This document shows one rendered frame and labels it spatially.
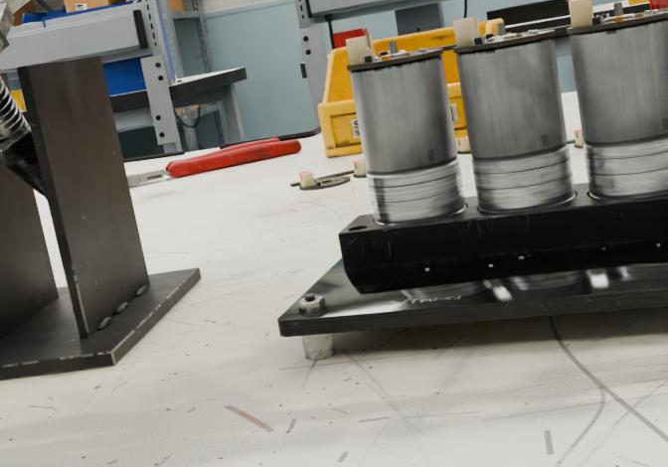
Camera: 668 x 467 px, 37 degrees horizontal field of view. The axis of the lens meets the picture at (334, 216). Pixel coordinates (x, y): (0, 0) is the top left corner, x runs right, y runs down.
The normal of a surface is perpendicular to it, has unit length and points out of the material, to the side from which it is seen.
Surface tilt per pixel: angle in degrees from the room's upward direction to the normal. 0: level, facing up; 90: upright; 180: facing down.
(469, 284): 0
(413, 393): 0
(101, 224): 90
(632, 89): 90
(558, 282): 0
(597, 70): 90
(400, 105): 90
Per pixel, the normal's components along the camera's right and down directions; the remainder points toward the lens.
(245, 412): -0.18, -0.97
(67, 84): 0.98, -0.14
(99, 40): -0.18, 0.22
